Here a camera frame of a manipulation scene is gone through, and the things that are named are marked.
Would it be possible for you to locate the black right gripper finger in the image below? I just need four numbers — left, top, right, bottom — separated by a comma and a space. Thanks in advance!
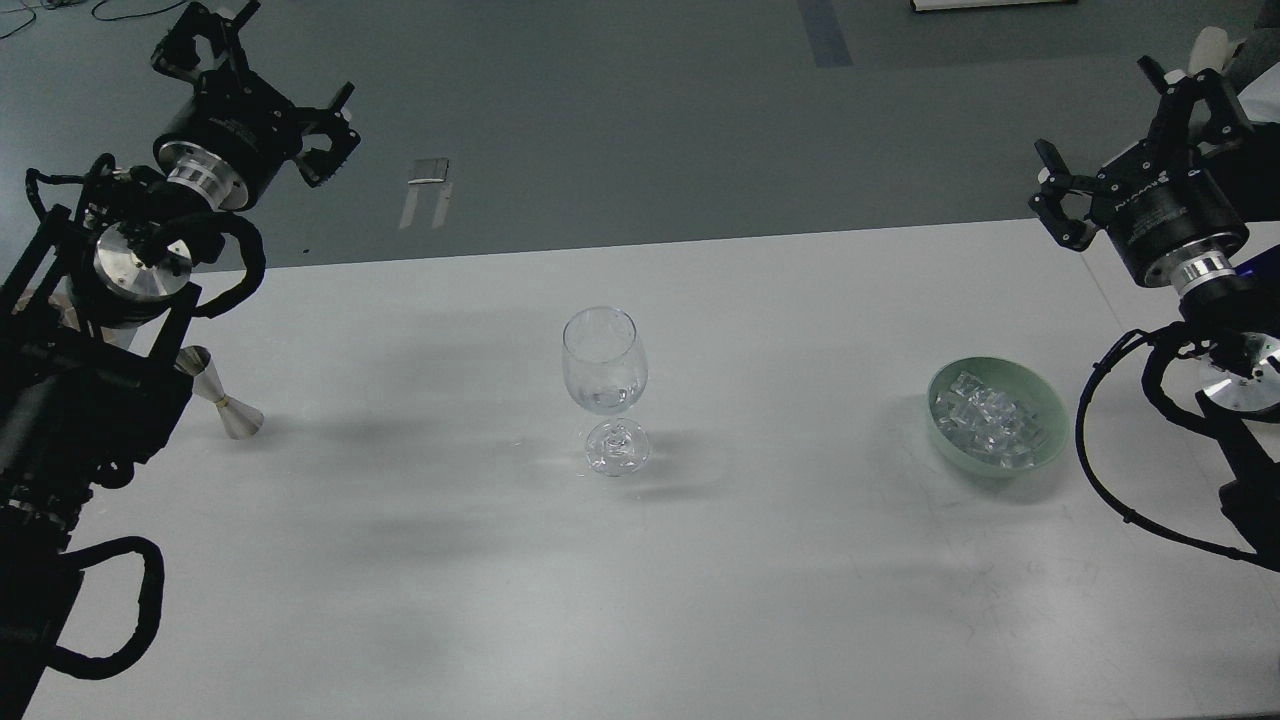
1029, 138, 1111, 252
1137, 55, 1256, 167

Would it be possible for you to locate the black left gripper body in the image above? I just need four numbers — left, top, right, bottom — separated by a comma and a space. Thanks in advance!
154, 70, 303, 211

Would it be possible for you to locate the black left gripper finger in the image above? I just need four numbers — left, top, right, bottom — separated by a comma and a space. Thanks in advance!
151, 1, 262, 96
294, 82, 361, 188

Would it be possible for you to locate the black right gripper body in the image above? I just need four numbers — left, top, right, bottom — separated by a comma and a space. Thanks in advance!
1094, 143, 1249, 288

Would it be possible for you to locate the steel double jigger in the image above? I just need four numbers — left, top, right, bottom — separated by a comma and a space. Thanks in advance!
175, 345, 265, 439

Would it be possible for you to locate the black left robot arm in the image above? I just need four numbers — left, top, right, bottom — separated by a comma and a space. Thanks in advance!
3, 1, 360, 719

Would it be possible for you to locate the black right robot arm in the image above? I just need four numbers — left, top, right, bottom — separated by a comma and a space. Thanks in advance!
1028, 56, 1279, 571

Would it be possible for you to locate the pile of ice cubes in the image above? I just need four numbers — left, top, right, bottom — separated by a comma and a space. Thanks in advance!
929, 370, 1051, 471

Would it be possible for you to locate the clear wine glass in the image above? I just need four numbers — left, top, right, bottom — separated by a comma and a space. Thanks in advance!
561, 306, 652, 477

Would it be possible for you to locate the green bowl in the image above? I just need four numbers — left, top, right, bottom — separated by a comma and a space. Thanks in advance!
925, 356, 1071, 480

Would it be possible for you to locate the black floor cable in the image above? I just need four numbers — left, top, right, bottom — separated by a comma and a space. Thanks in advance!
0, 0, 188, 38

